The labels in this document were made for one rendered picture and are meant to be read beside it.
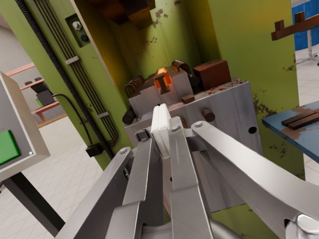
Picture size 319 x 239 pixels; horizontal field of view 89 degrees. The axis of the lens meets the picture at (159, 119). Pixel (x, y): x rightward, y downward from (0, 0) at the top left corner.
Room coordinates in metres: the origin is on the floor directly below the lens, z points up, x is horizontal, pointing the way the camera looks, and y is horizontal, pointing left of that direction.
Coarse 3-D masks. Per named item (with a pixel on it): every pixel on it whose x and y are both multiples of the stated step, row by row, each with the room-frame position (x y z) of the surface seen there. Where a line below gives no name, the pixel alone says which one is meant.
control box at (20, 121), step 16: (0, 80) 0.52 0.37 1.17; (0, 96) 0.50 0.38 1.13; (16, 96) 0.53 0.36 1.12; (0, 112) 0.47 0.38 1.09; (16, 112) 0.47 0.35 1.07; (0, 128) 0.45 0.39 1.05; (16, 128) 0.45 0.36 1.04; (32, 128) 0.49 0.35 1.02; (16, 144) 0.42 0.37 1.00; (32, 144) 0.43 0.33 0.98; (16, 160) 0.40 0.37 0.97; (32, 160) 0.43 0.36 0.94; (0, 176) 0.41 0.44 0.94
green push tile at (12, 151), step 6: (6, 132) 0.43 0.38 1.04; (0, 138) 0.42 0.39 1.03; (6, 138) 0.42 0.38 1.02; (12, 138) 0.43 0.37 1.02; (0, 144) 0.42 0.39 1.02; (6, 144) 0.42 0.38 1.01; (12, 144) 0.42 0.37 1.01; (0, 150) 0.41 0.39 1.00; (6, 150) 0.41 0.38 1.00; (12, 150) 0.41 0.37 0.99; (18, 150) 0.41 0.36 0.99; (0, 156) 0.40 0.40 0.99; (6, 156) 0.40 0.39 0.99; (12, 156) 0.40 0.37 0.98; (0, 162) 0.39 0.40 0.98
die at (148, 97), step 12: (168, 72) 0.60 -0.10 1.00; (180, 72) 0.53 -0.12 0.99; (144, 84) 0.62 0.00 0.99; (180, 84) 0.50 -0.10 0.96; (132, 96) 0.54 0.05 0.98; (144, 96) 0.51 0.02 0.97; (156, 96) 0.51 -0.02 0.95; (168, 96) 0.50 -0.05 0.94; (180, 96) 0.50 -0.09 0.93; (132, 108) 0.52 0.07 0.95; (144, 108) 0.52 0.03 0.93
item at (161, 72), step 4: (160, 72) 0.63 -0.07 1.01; (164, 72) 0.57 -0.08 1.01; (156, 76) 0.44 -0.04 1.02; (160, 76) 0.41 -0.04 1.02; (164, 76) 0.41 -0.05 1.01; (168, 76) 0.48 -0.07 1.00; (156, 80) 0.49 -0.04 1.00; (160, 80) 0.41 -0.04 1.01; (164, 80) 0.48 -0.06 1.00; (168, 80) 0.48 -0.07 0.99; (156, 84) 0.49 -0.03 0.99; (160, 84) 0.41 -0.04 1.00; (164, 84) 0.41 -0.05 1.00; (168, 84) 0.48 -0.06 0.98; (160, 88) 0.48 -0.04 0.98; (164, 88) 0.41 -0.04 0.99; (168, 88) 0.42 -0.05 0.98; (160, 92) 0.42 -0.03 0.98; (164, 92) 0.41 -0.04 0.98
